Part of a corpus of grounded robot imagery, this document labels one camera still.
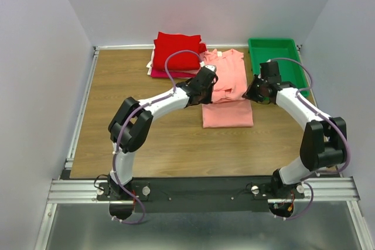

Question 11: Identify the pink polo shirt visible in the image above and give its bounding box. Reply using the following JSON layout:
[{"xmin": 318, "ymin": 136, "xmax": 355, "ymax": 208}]
[{"xmin": 202, "ymin": 49, "xmax": 254, "ymax": 128}]

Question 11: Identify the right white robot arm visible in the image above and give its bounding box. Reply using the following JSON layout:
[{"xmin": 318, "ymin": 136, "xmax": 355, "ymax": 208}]
[{"xmin": 243, "ymin": 58, "xmax": 351, "ymax": 199}]

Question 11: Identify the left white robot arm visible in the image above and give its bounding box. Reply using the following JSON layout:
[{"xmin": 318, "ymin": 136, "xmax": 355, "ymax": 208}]
[{"xmin": 108, "ymin": 65, "xmax": 219, "ymax": 200}]

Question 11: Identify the green plastic tray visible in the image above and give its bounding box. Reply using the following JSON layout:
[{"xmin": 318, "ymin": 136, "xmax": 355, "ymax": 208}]
[{"xmin": 248, "ymin": 37, "xmax": 308, "ymax": 89}]

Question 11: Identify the magenta folded shirt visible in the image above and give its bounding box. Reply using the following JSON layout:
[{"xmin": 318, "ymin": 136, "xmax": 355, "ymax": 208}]
[{"xmin": 149, "ymin": 67, "xmax": 203, "ymax": 78}]

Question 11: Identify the red folded shirt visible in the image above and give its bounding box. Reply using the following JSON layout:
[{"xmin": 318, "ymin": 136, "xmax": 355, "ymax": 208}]
[{"xmin": 152, "ymin": 32, "xmax": 207, "ymax": 71}]

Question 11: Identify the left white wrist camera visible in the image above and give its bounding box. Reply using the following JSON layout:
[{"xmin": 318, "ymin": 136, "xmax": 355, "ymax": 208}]
[{"xmin": 200, "ymin": 61, "xmax": 217, "ymax": 73}]

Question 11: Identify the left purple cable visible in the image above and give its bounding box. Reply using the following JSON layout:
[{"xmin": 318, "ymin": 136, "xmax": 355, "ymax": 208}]
[{"xmin": 111, "ymin": 50, "xmax": 206, "ymax": 224}]

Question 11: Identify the purple cable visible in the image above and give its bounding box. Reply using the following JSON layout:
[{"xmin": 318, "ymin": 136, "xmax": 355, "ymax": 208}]
[
  {"xmin": 111, "ymin": 50, "xmax": 206, "ymax": 224},
  {"xmin": 266, "ymin": 57, "xmax": 352, "ymax": 221}
]

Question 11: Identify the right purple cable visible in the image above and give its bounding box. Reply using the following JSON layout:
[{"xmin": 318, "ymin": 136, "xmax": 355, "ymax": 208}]
[{"xmin": 266, "ymin": 57, "xmax": 352, "ymax": 221}]

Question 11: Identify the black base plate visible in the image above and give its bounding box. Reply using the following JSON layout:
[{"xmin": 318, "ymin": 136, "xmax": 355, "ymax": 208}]
[{"xmin": 97, "ymin": 176, "xmax": 304, "ymax": 219}]

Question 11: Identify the aluminium frame rail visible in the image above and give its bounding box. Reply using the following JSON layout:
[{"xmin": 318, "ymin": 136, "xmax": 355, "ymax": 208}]
[{"xmin": 33, "ymin": 45, "xmax": 100, "ymax": 250}]

